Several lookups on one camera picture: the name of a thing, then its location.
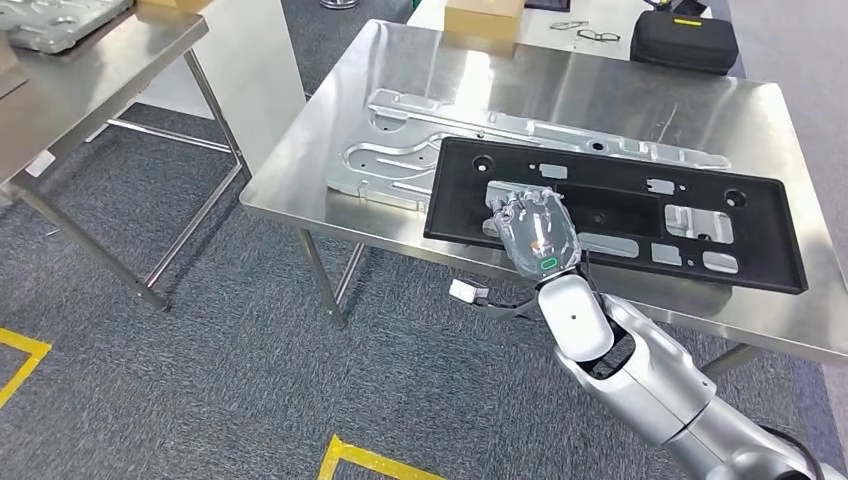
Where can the cardboard box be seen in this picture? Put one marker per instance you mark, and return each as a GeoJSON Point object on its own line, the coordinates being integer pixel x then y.
{"type": "Point", "coordinates": [484, 20]}
{"type": "Point", "coordinates": [172, 5]}

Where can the steel workbench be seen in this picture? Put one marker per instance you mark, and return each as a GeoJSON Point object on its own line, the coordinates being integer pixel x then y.
{"type": "Point", "coordinates": [596, 93]}

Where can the black frame glasses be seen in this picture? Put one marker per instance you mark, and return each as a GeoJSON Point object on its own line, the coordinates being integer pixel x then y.
{"type": "Point", "coordinates": [586, 34]}

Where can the black tablet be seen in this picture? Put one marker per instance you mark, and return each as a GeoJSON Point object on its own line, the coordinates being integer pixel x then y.
{"type": "Point", "coordinates": [546, 5]}

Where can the clear frame glasses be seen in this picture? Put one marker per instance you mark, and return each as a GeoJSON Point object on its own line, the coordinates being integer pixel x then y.
{"type": "Point", "coordinates": [560, 26]}

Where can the black plastic car part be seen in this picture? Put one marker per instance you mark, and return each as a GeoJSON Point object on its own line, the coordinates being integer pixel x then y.
{"type": "Point", "coordinates": [762, 252]}

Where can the black zip case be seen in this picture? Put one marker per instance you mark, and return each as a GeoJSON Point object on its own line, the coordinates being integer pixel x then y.
{"type": "Point", "coordinates": [682, 46]}

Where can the stamped metal panel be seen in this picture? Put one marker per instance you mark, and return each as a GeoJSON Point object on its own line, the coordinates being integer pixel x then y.
{"type": "Point", "coordinates": [60, 23]}
{"type": "Point", "coordinates": [391, 166]}

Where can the white cabinet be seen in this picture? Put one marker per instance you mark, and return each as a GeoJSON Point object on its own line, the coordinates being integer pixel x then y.
{"type": "Point", "coordinates": [258, 79]}

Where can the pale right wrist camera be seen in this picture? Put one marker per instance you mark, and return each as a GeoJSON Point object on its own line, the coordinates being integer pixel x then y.
{"type": "Point", "coordinates": [467, 290]}

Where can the white table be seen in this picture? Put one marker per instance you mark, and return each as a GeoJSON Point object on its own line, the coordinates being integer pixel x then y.
{"type": "Point", "coordinates": [609, 16]}

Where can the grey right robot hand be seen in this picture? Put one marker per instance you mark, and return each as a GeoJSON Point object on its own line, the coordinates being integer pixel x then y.
{"type": "Point", "coordinates": [536, 232]}

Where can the chrome stanchion post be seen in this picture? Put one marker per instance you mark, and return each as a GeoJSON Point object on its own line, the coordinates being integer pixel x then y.
{"type": "Point", "coordinates": [339, 4]}

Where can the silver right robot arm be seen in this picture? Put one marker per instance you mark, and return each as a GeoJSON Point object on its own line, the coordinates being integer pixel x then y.
{"type": "Point", "coordinates": [649, 384]}

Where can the steel table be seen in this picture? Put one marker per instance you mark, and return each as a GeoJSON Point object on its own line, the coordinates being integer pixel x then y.
{"type": "Point", "coordinates": [86, 86]}

